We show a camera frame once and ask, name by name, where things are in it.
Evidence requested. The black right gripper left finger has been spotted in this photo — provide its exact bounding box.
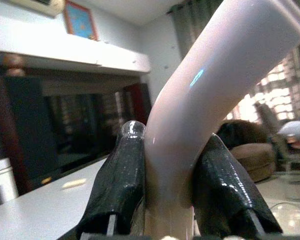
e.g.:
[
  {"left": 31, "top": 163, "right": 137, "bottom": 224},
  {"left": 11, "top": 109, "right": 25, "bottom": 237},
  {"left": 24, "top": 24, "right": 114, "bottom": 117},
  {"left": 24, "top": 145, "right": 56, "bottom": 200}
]
[{"left": 76, "top": 120, "right": 147, "bottom": 238}]

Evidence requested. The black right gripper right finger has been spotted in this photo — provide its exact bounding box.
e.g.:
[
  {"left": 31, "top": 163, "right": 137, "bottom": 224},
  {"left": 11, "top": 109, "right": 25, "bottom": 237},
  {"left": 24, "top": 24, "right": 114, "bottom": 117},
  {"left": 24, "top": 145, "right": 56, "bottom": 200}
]
[{"left": 192, "top": 132, "right": 284, "bottom": 238}]

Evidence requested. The white curved vacuum handle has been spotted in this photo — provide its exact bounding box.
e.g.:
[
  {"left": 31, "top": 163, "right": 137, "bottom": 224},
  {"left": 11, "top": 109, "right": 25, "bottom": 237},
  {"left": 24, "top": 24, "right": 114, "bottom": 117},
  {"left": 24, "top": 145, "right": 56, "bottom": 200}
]
[{"left": 144, "top": 0, "right": 300, "bottom": 240}]

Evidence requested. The brown sofa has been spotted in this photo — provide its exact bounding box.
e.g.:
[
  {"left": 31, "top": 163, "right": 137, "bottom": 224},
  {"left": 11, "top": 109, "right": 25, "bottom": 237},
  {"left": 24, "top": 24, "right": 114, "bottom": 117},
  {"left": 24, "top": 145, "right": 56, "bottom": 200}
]
[{"left": 216, "top": 119, "right": 278, "bottom": 183}]

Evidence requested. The black flat screen television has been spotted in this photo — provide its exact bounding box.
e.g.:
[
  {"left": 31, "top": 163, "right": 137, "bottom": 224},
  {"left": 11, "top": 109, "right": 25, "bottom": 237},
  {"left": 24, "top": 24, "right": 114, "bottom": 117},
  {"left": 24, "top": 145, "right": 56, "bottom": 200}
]
[{"left": 4, "top": 74, "right": 152, "bottom": 183}]

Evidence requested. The white cabinet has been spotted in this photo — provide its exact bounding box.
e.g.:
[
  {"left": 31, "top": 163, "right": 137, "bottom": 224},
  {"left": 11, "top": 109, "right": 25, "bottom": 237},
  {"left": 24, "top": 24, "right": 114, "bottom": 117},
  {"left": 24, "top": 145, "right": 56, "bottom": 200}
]
[{"left": 0, "top": 157, "right": 20, "bottom": 210}]

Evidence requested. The framed blue picture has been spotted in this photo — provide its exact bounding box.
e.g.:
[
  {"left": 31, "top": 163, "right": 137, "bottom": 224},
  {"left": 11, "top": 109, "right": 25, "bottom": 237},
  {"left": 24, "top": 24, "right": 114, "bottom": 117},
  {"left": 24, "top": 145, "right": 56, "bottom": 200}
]
[{"left": 62, "top": 0, "right": 100, "bottom": 42}]

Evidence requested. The green grey curtain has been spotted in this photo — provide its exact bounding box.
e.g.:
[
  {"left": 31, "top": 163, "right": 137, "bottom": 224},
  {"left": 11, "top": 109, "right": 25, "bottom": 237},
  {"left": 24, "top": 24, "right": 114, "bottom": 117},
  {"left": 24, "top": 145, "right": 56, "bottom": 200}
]
[{"left": 170, "top": 0, "right": 225, "bottom": 61}]

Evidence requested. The white air conditioner unit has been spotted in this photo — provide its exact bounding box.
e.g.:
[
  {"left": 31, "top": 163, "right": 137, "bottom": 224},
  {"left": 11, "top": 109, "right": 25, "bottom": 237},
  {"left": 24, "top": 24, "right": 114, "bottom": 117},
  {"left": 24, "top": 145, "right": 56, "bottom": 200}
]
[{"left": 8, "top": 0, "right": 66, "bottom": 19}]

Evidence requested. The white wall shelf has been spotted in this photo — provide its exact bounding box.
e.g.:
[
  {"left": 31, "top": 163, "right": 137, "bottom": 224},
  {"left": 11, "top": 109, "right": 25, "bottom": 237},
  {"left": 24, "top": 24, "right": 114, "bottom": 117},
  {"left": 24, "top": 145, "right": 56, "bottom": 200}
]
[{"left": 0, "top": 32, "right": 151, "bottom": 75}]

